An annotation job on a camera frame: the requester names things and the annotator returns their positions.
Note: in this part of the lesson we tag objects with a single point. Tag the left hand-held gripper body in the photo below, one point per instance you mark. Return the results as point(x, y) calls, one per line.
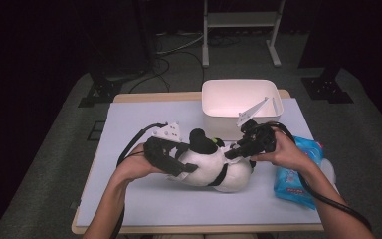
point(160, 156)

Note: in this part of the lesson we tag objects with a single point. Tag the white metal stand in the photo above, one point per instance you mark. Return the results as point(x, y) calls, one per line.
point(242, 19)

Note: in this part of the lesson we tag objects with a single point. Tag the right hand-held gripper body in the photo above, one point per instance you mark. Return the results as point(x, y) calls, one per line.
point(260, 139)

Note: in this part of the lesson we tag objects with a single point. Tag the blue wet wipe packet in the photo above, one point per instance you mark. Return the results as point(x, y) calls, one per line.
point(288, 189)

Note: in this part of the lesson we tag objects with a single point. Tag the panda plush toy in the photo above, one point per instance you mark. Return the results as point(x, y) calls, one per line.
point(205, 166)

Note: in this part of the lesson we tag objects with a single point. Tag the person's right hand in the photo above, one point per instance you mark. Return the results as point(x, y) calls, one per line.
point(286, 154)

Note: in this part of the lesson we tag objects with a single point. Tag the person's left hand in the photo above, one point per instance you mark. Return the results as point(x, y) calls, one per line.
point(134, 164)

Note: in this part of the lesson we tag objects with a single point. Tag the white plastic bin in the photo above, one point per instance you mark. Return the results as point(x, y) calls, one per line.
point(222, 96)

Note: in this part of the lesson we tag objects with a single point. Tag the white table mat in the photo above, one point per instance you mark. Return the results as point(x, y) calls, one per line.
point(179, 205)

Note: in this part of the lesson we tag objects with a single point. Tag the black stand base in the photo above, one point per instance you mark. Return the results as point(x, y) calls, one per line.
point(326, 89)
point(101, 91)

